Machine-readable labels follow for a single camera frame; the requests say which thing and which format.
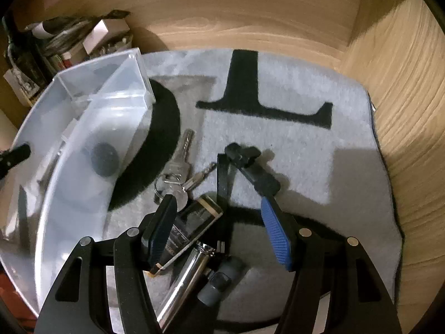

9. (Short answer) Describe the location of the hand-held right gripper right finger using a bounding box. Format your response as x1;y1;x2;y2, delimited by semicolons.
260;196;404;334

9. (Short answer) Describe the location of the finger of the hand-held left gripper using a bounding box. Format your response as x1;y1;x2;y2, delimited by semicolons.
0;143;31;181

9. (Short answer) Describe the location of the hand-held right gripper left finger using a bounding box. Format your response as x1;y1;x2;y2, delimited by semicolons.
34;194;179;334

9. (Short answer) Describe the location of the black device with gold trim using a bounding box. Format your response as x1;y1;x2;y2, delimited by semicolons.
149;196;224;278

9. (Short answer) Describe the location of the clear plastic storage box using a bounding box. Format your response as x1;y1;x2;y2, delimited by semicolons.
0;47;156;321

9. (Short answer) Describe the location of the small dark grey device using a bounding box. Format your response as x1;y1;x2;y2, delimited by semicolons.
197;255;246;307

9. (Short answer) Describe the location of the chrome metal tube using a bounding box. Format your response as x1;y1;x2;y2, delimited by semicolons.
156;242;218;329

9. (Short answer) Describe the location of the bunch of silver keys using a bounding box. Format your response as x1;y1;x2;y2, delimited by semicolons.
153;129;217;213

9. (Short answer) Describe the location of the white printed carton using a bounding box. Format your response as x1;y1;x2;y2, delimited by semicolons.
3;69;39;108

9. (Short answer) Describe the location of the round dark grey disc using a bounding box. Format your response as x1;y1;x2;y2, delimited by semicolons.
91;142;119;178

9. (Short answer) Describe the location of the stack of magazines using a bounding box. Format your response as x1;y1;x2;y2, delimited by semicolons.
38;17;92;71

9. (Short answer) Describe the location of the small white cardboard box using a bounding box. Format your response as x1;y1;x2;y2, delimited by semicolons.
83;18;131;53

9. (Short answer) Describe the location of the grey mat with black letters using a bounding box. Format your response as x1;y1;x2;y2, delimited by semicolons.
104;49;406;334

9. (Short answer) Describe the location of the black clip with strap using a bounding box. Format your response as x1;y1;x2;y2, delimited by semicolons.
216;142;281;216

